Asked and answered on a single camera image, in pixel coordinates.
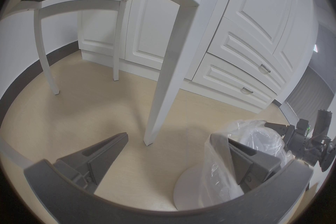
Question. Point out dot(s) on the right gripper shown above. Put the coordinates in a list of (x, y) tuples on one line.
[(301, 146)]

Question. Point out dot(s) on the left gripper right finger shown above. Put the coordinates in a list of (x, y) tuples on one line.
[(249, 165)]

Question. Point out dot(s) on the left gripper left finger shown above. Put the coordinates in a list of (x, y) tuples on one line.
[(102, 157)]

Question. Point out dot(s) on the clear plastic bag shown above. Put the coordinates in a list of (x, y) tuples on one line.
[(217, 178)]

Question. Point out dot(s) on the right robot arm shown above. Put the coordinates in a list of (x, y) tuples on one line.
[(324, 123)]

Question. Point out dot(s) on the white trash bin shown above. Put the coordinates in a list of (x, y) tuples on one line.
[(189, 191)]

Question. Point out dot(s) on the white wardrobe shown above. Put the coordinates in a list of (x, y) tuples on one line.
[(249, 34)]

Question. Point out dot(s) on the white chair grey cushions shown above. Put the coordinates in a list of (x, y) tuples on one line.
[(178, 47)]

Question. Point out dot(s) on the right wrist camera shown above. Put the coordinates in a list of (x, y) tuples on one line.
[(303, 125)]

